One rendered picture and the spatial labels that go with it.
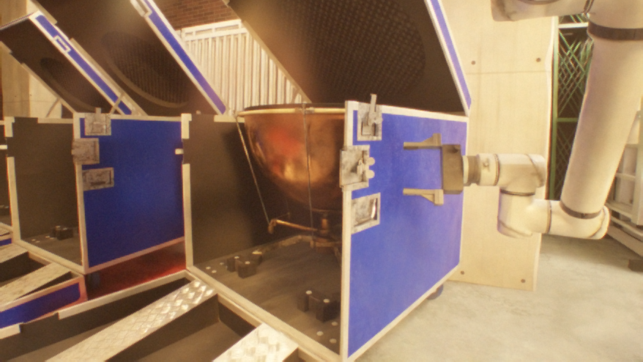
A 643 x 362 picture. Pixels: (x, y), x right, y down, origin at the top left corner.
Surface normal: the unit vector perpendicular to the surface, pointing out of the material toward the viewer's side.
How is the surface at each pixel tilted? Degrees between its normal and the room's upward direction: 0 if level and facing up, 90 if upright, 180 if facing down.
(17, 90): 90
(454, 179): 66
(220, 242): 90
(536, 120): 90
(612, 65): 120
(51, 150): 90
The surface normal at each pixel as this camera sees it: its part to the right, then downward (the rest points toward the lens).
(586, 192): -0.49, 0.62
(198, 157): 0.74, 0.07
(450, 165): -0.21, -0.33
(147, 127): 0.90, 0.05
